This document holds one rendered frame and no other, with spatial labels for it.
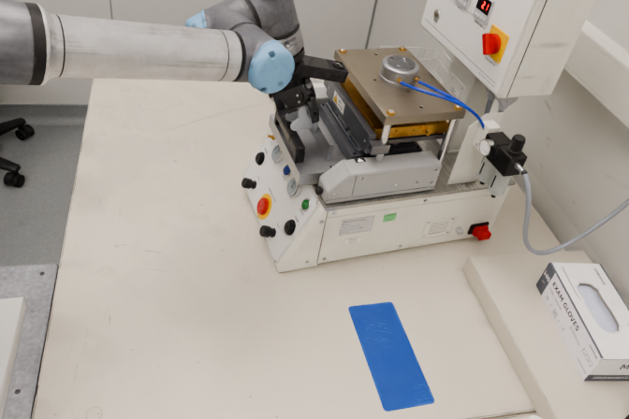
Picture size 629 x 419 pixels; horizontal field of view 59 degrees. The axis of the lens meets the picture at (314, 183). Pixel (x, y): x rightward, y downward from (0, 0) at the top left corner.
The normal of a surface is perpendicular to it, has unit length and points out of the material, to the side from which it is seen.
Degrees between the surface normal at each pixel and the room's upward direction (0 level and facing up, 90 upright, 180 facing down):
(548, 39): 90
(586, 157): 90
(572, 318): 87
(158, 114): 0
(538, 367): 0
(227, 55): 63
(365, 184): 90
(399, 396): 0
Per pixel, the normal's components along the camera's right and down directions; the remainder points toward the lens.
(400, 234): 0.33, 0.64
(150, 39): 0.58, -0.23
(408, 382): 0.14, -0.76
